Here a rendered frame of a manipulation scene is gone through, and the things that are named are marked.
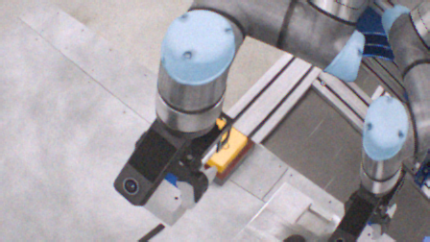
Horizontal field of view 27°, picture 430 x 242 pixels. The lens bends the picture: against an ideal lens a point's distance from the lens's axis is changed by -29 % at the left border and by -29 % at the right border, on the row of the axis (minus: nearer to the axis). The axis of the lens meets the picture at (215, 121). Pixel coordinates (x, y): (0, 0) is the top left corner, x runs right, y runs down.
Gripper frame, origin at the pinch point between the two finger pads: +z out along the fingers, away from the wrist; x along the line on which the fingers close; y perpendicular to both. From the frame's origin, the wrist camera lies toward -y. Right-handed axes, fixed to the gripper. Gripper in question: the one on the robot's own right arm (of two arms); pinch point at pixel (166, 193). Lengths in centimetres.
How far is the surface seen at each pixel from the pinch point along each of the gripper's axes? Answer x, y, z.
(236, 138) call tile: 0.6, 18.2, 11.4
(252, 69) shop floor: 27, 78, 95
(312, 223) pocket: -18.1, 12.3, 8.8
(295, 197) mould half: -13.0, 13.1, 6.1
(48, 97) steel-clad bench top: 30.7, 5.7, 15.1
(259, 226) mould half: -11.7, 6.2, 6.1
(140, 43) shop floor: 53, 67, 95
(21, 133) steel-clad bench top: 31.1, -4.0, 15.1
